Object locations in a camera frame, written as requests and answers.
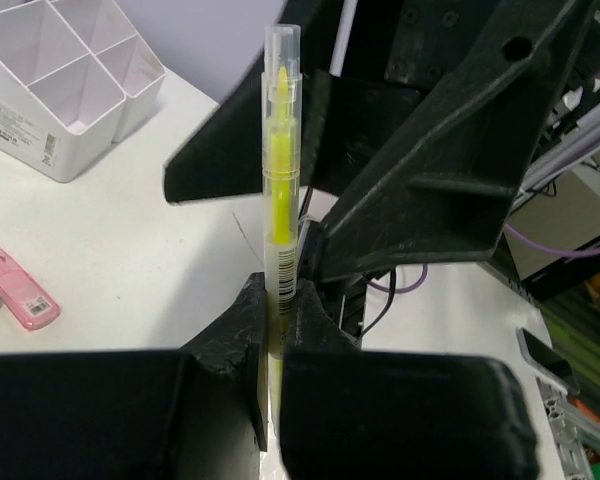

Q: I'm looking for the grey smartphone on table edge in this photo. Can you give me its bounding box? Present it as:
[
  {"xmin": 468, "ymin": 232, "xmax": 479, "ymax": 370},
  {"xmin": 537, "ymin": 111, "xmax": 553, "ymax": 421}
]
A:
[{"xmin": 516, "ymin": 328, "xmax": 580, "ymax": 394}]

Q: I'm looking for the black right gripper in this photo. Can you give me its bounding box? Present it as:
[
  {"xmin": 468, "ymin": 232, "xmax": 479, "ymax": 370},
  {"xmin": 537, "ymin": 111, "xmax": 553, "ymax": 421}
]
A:
[{"xmin": 274, "ymin": 0, "xmax": 600, "ymax": 286}]

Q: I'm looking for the yellow thin highlighter pen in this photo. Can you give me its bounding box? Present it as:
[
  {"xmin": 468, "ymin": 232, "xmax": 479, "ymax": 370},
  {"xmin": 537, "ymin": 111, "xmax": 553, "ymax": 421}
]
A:
[{"xmin": 261, "ymin": 24, "xmax": 302, "ymax": 432}]

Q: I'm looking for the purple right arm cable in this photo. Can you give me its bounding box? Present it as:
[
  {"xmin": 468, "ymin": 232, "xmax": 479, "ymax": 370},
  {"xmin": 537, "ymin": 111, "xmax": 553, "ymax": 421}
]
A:
[{"xmin": 369, "ymin": 69, "xmax": 600, "ymax": 294}]

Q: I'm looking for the white compartment organizer box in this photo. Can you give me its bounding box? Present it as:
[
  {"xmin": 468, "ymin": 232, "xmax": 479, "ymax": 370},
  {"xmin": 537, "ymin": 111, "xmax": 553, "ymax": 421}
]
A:
[{"xmin": 0, "ymin": 1, "xmax": 166, "ymax": 183}]

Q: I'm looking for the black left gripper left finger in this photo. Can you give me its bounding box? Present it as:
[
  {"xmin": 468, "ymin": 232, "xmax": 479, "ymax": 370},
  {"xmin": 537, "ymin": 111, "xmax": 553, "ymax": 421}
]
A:
[{"xmin": 184, "ymin": 272, "xmax": 268, "ymax": 452}]

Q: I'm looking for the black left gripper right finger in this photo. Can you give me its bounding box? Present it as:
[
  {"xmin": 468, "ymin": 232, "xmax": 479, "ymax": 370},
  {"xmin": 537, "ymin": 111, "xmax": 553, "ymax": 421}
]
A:
[{"xmin": 282, "ymin": 278, "xmax": 364, "ymax": 401}]

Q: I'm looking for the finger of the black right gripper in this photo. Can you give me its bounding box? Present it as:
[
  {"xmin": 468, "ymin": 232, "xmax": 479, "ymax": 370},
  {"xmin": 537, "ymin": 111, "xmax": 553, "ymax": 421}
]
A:
[{"xmin": 163, "ymin": 49, "xmax": 331, "ymax": 206}]

